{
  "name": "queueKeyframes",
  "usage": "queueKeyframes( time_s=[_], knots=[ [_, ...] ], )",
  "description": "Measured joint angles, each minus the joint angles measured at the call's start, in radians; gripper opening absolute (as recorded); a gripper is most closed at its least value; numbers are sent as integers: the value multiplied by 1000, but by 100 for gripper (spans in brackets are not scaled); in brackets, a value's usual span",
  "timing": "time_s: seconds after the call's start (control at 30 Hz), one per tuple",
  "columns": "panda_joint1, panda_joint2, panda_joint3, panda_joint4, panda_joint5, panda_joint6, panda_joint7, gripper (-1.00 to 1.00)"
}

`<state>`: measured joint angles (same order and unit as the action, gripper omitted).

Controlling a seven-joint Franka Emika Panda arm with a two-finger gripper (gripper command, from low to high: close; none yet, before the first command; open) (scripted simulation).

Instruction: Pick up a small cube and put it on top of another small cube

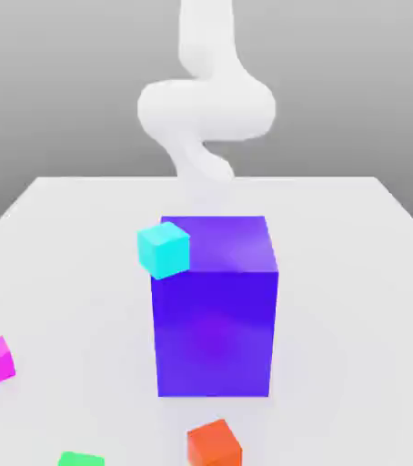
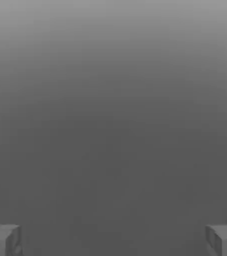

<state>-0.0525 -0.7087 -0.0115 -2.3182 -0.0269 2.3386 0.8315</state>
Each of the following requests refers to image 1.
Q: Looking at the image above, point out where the small cyan cube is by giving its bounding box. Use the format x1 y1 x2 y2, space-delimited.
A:
136 220 192 281

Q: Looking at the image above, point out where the small orange cube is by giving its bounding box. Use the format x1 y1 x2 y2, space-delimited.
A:
186 418 244 466

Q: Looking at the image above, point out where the small green cube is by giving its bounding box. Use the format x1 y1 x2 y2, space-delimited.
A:
57 451 106 466

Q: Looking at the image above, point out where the large purple box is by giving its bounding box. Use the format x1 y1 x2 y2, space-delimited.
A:
150 215 279 399

